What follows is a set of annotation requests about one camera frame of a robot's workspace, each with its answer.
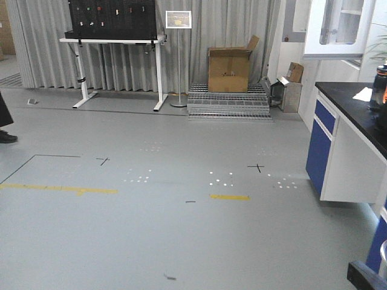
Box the black gripper finger view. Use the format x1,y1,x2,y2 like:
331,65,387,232
346,261,386,290

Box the clear glass beaker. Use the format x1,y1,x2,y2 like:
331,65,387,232
379,240,387,280

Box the white cabinet glass door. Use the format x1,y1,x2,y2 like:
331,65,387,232
304,0,375,60

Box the blue white lab counter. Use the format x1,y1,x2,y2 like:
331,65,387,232
306,82,386,272

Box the white paper sheet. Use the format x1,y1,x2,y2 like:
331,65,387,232
353,87,372,102

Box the dark water bottle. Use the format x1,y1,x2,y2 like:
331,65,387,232
369,62,386,112

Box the open metal box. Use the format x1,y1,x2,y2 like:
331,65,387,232
269,76,302,113

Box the small cardboard box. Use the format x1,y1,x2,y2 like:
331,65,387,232
286,62,304,83

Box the stacked metal grates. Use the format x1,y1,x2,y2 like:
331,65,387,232
187,83,273,123

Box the large cardboard box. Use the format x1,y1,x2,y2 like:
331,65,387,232
208,35,259,93

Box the white standing desk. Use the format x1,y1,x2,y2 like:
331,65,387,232
59,34,168,112

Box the sign stand with picture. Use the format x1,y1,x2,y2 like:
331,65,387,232
165,10,192,108

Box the grey curtain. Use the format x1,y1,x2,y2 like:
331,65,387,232
6,1,283,92

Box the black pegboard panel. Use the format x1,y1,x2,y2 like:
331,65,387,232
65,0,157,40

